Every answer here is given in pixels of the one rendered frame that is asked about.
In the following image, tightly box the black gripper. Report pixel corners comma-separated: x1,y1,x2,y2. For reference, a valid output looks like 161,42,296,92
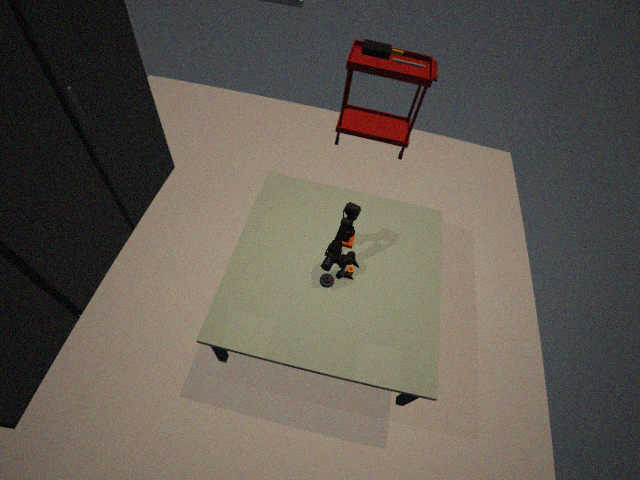
334,251,359,280

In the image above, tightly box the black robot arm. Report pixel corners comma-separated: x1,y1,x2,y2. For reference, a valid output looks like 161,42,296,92
321,202,361,271

